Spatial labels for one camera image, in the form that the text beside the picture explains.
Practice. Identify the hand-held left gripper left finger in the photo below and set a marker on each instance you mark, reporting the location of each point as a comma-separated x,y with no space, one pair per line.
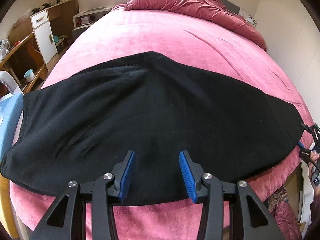
127,177

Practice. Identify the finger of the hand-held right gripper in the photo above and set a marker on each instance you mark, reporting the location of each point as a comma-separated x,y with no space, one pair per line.
311,129
305,153

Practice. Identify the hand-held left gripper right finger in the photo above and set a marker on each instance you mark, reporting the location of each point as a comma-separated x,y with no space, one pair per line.
186,177

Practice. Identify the black pants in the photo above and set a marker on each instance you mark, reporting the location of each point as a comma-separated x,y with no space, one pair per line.
150,117

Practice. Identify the person's right forearm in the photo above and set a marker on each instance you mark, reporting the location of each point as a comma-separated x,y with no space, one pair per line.
315,217

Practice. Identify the person's right hand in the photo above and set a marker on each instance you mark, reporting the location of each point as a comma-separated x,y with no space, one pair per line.
314,157

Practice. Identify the maroon patterned jacket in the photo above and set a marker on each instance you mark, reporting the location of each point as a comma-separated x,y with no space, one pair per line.
285,212

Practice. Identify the white floral box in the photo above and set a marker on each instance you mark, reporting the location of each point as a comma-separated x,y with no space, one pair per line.
250,18

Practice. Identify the light blue chair cushion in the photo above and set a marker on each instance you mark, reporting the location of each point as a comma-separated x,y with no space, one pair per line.
10,120

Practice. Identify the pink bed blanket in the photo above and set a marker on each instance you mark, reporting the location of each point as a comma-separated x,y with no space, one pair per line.
175,42

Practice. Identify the light blue cup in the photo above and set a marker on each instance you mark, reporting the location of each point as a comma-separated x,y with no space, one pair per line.
29,75

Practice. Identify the white cabinet with drawer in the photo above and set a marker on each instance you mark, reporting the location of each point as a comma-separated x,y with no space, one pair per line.
43,40

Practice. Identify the wooden desk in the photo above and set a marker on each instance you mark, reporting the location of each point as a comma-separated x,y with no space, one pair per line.
22,45

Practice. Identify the white nightstand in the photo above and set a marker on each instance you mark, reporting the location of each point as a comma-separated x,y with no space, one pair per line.
87,12

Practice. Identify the wooden shelf unit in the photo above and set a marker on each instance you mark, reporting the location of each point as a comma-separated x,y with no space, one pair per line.
65,17

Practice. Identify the red duvet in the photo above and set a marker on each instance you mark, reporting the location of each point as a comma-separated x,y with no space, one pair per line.
187,2

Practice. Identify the white plastic bag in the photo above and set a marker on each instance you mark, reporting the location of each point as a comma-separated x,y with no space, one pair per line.
3,50

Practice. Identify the small black object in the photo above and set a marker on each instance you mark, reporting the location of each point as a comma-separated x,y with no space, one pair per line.
46,5
35,9

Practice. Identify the white chair frame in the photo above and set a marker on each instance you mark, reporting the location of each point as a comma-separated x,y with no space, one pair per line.
7,78

